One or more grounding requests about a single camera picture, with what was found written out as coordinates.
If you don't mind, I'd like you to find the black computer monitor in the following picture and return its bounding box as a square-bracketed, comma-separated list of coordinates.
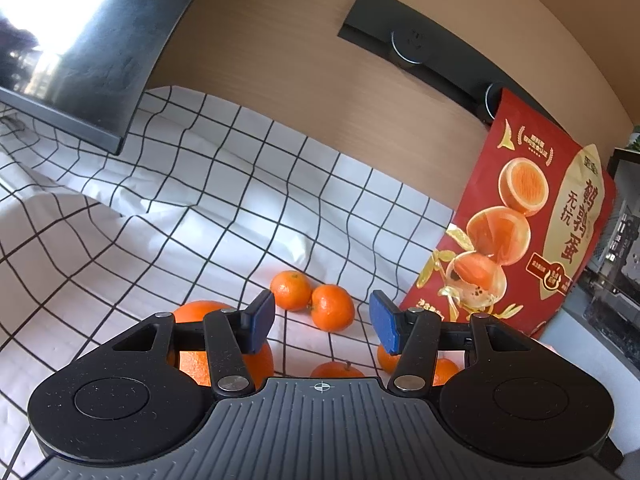
[0, 0, 221, 156]

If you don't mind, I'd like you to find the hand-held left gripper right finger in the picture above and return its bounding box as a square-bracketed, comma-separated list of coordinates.
[370, 290, 538, 396]

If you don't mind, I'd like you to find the mandarin orange with stem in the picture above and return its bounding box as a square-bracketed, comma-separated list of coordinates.
[310, 360, 366, 380]

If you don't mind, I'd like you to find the round grey socket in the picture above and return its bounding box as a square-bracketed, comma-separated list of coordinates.
[390, 27, 426, 68]
[482, 82, 506, 123]

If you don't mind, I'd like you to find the black computer case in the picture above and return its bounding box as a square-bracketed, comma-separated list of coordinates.
[580, 147, 640, 361]

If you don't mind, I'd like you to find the red snack bag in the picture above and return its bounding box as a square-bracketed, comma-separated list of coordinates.
[397, 87, 618, 341]

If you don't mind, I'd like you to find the large orange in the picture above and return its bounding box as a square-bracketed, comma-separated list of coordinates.
[167, 300, 275, 388]

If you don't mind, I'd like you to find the white black checkered cloth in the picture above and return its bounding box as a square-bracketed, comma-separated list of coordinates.
[0, 85, 456, 480]

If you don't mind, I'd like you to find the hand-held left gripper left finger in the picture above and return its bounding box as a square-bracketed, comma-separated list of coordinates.
[112, 290, 276, 398]

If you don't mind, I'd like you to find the black wall socket panel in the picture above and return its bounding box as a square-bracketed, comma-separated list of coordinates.
[337, 0, 506, 126]

